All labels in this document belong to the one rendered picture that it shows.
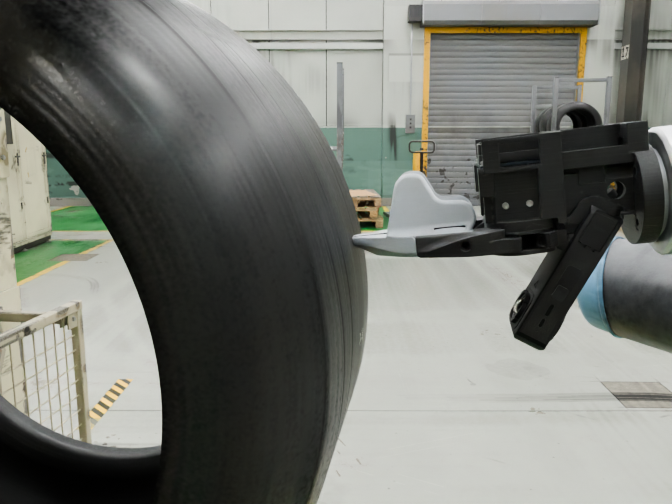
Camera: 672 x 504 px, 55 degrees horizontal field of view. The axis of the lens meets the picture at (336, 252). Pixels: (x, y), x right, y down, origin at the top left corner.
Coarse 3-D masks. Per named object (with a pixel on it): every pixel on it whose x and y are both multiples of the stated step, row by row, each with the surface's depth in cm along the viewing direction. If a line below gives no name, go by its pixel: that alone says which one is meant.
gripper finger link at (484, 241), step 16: (416, 240) 45; (432, 240) 45; (448, 240) 45; (464, 240) 44; (480, 240) 43; (496, 240) 43; (512, 240) 43; (528, 240) 45; (432, 256) 45; (448, 256) 44; (464, 256) 44
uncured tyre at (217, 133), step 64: (0, 0) 32; (64, 0) 33; (128, 0) 35; (0, 64) 32; (64, 64) 32; (128, 64) 33; (192, 64) 35; (256, 64) 46; (64, 128) 32; (128, 128) 32; (192, 128) 34; (256, 128) 36; (128, 192) 33; (192, 192) 33; (256, 192) 35; (320, 192) 42; (128, 256) 33; (192, 256) 33; (256, 256) 34; (320, 256) 38; (192, 320) 34; (256, 320) 34; (320, 320) 37; (192, 384) 34; (256, 384) 34; (320, 384) 37; (0, 448) 68; (64, 448) 68; (128, 448) 69; (192, 448) 35; (256, 448) 35; (320, 448) 39
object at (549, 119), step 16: (560, 80) 718; (576, 80) 716; (592, 80) 715; (608, 80) 713; (608, 96) 716; (544, 112) 813; (560, 112) 739; (576, 112) 798; (592, 112) 735; (608, 112) 719; (544, 128) 780
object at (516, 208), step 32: (576, 128) 45; (608, 128) 45; (640, 128) 43; (480, 160) 44; (512, 160) 44; (544, 160) 43; (576, 160) 44; (608, 160) 44; (640, 160) 43; (480, 192) 44; (512, 192) 44; (544, 192) 43; (576, 192) 45; (608, 192) 45; (640, 192) 43; (480, 224) 49; (512, 224) 44; (544, 224) 44; (576, 224) 45; (640, 224) 44
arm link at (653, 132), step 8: (656, 128) 44; (664, 128) 44; (656, 136) 44; (664, 136) 43; (656, 144) 44; (664, 144) 42; (656, 152) 44; (664, 152) 42; (664, 160) 43; (664, 168) 43; (664, 176) 42; (664, 184) 42; (664, 192) 42; (664, 216) 43; (664, 224) 43; (664, 232) 44; (656, 240) 46; (664, 240) 44; (656, 248) 46; (664, 248) 44
